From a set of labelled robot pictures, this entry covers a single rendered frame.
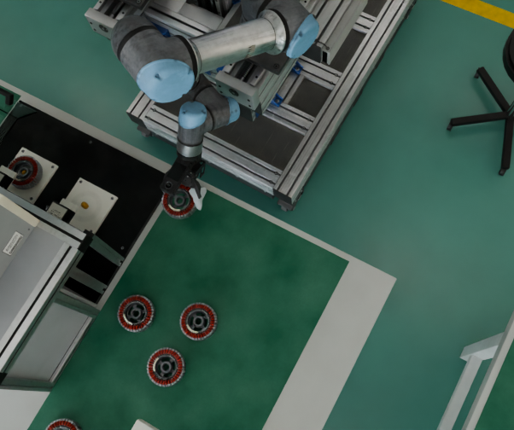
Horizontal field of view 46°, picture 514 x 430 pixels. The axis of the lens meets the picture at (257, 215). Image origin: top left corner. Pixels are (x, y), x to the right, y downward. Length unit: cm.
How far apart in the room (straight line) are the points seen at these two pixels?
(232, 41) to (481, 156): 166
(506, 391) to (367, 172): 126
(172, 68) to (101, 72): 184
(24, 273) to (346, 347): 93
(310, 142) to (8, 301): 144
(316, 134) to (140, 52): 133
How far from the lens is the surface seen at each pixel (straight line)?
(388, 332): 261
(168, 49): 140
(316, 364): 183
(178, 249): 193
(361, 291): 186
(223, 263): 189
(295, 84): 271
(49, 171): 211
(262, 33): 156
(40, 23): 347
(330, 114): 264
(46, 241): 166
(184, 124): 169
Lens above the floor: 257
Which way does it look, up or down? 72 degrees down
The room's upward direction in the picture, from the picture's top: 15 degrees counter-clockwise
